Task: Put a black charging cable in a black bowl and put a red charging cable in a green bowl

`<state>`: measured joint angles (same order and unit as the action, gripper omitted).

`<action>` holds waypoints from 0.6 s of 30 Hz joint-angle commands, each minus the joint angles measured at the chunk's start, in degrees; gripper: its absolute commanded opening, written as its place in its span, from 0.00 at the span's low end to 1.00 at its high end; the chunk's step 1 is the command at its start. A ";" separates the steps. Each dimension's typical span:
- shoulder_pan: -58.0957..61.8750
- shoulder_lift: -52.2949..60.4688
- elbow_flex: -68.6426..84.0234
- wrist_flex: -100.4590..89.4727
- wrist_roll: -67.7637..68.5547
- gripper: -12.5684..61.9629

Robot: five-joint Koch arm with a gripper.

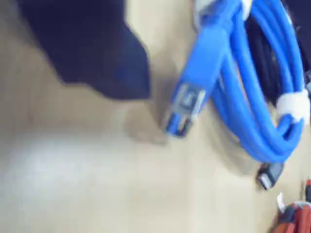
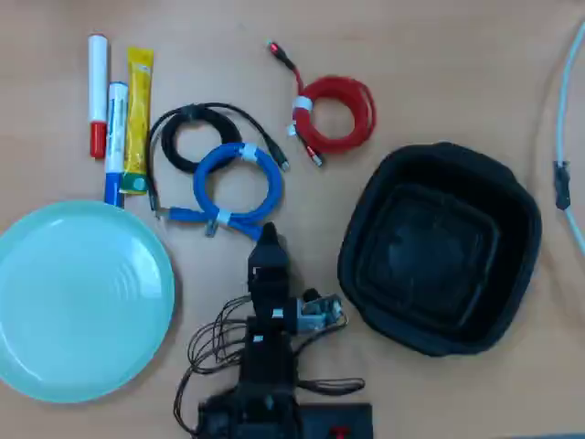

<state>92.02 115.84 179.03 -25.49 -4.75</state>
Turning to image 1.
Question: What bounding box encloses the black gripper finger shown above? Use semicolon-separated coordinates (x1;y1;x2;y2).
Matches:
283;0;311;71
17;0;151;100

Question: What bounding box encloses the black charging cable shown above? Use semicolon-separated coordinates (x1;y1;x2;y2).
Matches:
244;14;286;191

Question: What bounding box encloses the red charging cable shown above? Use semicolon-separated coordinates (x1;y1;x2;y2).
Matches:
274;178;311;233

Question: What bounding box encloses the blue coiled charging cable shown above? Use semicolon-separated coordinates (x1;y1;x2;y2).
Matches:
162;0;311;164

